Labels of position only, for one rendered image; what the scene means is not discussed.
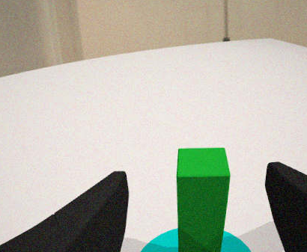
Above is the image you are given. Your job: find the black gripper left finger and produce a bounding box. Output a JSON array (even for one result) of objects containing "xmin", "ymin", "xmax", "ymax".
[{"xmin": 0, "ymin": 170, "xmax": 129, "ymax": 252}]

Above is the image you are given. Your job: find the green rectangular post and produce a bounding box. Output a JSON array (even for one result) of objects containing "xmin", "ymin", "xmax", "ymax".
[{"xmin": 176, "ymin": 147, "xmax": 230, "ymax": 252}]

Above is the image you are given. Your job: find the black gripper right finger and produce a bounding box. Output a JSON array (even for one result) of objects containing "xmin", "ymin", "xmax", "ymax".
[{"xmin": 265, "ymin": 162, "xmax": 307, "ymax": 252}]

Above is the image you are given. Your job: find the cyan circle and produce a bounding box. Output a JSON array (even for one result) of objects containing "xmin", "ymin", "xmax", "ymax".
[{"xmin": 142, "ymin": 229, "xmax": 251, "ymax": 252}]

